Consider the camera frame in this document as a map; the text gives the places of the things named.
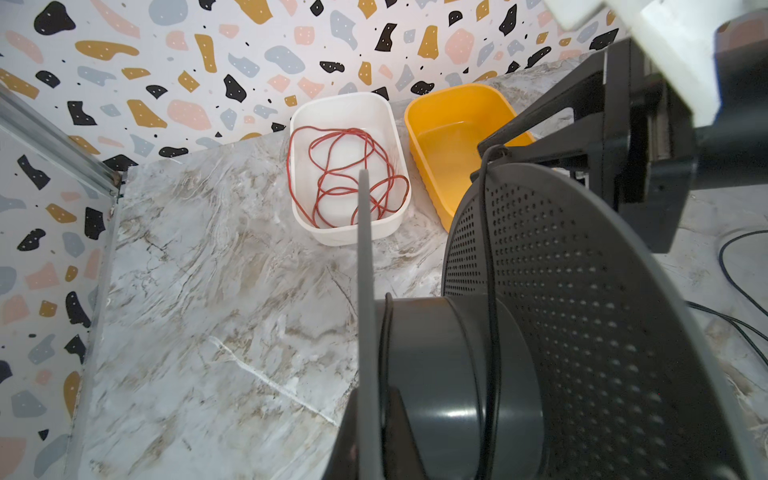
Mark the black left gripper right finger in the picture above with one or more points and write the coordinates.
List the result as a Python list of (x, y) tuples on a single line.
[(402, 459)]

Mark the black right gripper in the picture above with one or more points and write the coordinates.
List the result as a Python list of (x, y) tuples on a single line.
[(648, 162)]

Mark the grey perforated cable spool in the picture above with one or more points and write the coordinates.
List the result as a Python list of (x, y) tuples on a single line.
[(556, 349)]

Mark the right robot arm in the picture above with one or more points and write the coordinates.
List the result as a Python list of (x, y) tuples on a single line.
[(730, 152)]

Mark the aluminium corner rail left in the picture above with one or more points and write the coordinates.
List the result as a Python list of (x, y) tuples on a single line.
[(50, 142)]

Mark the yellow plastic bin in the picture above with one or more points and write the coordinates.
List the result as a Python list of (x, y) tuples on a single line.
[(444, 130)]

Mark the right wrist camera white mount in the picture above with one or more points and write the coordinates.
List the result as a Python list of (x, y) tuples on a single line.
[(678, 36)]

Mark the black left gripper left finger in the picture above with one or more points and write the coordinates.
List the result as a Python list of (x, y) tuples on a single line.
[(343, 462)]

